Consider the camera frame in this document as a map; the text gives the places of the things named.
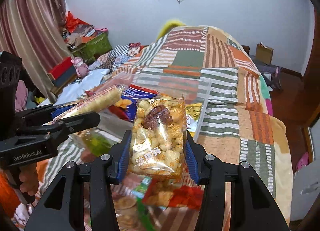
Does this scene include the long rice cracker pack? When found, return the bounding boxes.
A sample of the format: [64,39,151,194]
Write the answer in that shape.
[51,84,127,124]

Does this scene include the blue cookie snack bag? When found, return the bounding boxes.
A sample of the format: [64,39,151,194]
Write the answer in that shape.
[108,84,158,122]

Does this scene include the clear bag twisted crisps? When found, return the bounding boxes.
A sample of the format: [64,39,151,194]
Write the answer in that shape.
[112,192,153,230]

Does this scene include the red biscuit snack bag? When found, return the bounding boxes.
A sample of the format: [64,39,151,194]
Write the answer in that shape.
[142,180,204,210]

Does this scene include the clear bag puffed rice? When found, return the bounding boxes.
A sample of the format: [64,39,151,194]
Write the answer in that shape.
[128,98,187,179]

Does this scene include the person left hand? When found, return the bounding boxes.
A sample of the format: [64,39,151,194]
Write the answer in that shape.
[19,163,39,196]

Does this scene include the white cloth on bed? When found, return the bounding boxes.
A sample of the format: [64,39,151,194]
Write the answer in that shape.
[54,69,110,105]

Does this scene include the green jelly cup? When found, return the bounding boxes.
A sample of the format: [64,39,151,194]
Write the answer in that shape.
[82,131,112,157]

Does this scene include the clear plastic storage bin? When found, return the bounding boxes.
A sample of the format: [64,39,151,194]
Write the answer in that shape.
[86,72,210,144]

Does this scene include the red gift box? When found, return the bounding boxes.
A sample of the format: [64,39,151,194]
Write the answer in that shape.
[47,56,73,81]

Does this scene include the white appliance with stickers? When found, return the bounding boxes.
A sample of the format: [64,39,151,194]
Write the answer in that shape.
[290,159,320,221]

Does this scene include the pink plush toy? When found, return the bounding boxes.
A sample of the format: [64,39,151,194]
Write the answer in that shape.
[71,57,89,78]

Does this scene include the patchwork quilt bedspread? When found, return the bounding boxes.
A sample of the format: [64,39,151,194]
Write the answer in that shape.
[33,26,293,230]

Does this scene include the green storage box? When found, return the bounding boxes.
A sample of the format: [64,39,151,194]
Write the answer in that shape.
[72,32,112,65]

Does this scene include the red plastic bag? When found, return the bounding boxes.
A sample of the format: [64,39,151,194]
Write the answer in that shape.
[65,11,88,33]

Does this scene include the striped red beige curtain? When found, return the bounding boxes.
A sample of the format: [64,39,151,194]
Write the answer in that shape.
[1,0,71,102]

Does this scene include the checkered patterned pillow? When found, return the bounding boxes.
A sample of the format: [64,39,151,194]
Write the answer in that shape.
[97,42,141,72]

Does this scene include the white yellow snack packet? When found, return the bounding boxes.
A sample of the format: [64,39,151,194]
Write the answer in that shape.
[185,103,202,136]

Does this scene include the wooden door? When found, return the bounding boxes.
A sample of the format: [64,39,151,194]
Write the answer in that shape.
[302,9,319,132]

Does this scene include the yellow curved headboard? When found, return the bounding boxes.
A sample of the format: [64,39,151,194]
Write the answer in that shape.
[156,20,185,40]

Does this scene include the brown cardboard box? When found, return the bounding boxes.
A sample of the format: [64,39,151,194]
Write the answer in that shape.
[255,42,273,65]

